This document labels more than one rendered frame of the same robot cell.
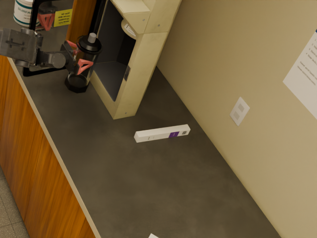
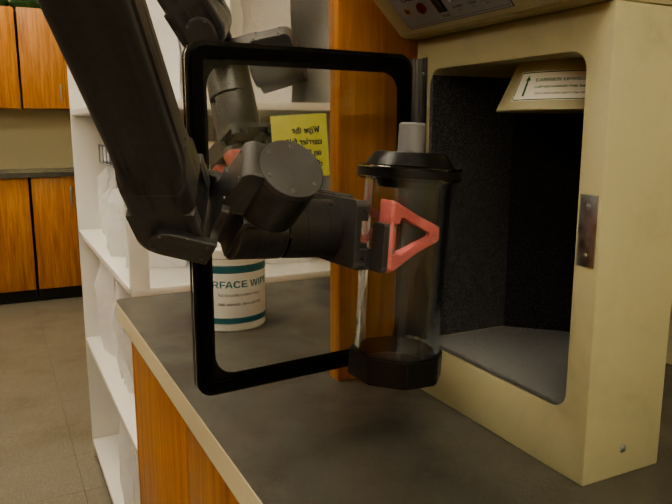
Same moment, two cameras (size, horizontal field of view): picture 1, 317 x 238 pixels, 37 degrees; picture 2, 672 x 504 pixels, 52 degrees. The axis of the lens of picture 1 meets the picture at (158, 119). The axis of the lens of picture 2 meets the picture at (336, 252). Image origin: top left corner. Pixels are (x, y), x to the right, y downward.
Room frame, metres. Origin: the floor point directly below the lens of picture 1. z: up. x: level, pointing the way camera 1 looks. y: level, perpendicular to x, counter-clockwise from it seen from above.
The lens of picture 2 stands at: (0.82, 0.19, 1.30)
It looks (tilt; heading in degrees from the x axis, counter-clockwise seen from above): 10 degrees down; 20
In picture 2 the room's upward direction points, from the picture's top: straight up
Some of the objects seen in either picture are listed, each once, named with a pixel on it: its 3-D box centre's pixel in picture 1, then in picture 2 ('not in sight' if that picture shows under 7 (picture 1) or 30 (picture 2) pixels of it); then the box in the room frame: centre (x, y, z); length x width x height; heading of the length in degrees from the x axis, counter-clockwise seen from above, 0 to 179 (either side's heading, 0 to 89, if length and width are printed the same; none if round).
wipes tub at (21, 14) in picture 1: (28, 6); not in sight; (1.91, 0.81, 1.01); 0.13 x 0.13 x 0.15
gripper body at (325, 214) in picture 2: (61, 58); (312, 228); (1.43, 0.44, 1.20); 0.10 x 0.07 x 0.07; 50
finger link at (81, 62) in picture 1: (81, 62); (391, 232); (1.46, 0.37, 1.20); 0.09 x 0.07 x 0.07; 139
